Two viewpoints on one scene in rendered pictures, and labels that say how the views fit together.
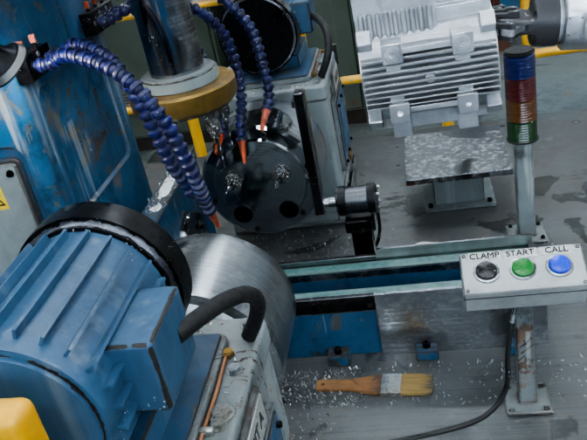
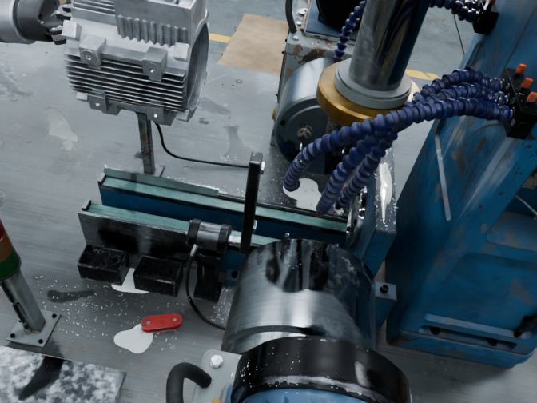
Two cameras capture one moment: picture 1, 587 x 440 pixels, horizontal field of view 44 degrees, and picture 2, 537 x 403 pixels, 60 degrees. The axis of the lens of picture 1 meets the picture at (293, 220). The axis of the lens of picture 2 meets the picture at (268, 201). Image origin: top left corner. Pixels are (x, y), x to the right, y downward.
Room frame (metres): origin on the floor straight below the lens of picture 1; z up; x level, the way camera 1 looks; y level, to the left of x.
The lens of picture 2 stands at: (1.86, -0.13, 1.77)
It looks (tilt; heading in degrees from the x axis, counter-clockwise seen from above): 47 degrees down; 170
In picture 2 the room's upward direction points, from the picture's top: 9 degrees clockwise
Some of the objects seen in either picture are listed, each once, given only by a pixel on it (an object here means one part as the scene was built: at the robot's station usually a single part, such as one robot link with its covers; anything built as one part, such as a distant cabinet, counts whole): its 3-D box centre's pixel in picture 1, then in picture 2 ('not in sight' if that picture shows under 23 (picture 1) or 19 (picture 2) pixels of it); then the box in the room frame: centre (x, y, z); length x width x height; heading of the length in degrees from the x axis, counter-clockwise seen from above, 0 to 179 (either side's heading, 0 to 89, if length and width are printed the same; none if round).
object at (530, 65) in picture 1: (519, 64); not in sight; (1.36, -0.50, 1.19); 0.06 x 0.06 x 0.04
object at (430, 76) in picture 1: (427, 61); (142, 55); (1.11, -0.26, 1.31); 0.20 x 0.19 x 0.19; 78
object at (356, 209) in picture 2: (197, 249); (355, 214); (1.21, 0.19, 1.02); 0.15 x 0.02 x 0.15; 168
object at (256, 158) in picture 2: (311, 154); (248, 208); (1.29, -0.06, 1.12); 0.04 x 0.03 x 0.26; 78
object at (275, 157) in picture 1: (269, 159); (299, 339); (1.51, 0.03, 1.04); 0.41 x 0.25 x 0.25; 168
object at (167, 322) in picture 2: not in sight; (161, 323); (1.36, -0.23, 0.81); 0.09 x 0.03 x 0.02; 97
